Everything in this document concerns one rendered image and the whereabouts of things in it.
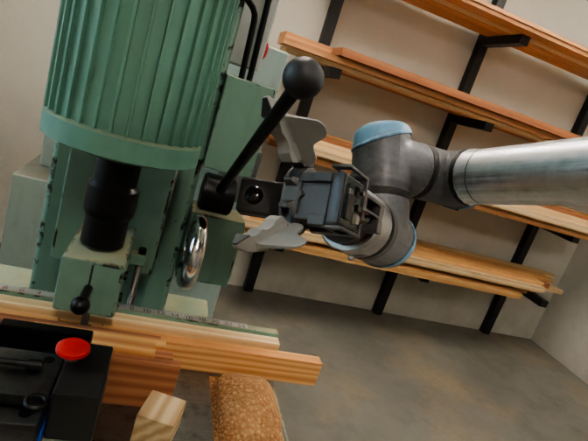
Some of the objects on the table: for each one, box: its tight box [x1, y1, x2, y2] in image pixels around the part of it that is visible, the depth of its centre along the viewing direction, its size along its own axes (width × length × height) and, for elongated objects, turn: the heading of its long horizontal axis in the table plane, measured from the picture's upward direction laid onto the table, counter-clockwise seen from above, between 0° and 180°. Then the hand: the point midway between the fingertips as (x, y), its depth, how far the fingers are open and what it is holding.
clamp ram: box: [0, 318, 94, 362], centre depth 48 cm, size 9×8×9 cm
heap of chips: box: [209, 373, 284, 441], centre depth 60 cm, size 9×14×4 cm, turn 145°
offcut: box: [130, 390, 186, 441], centre depth 52 cm, size 5×4×4 cm
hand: (242, 168), depth 45 cm, fingers open, 14 cm apart
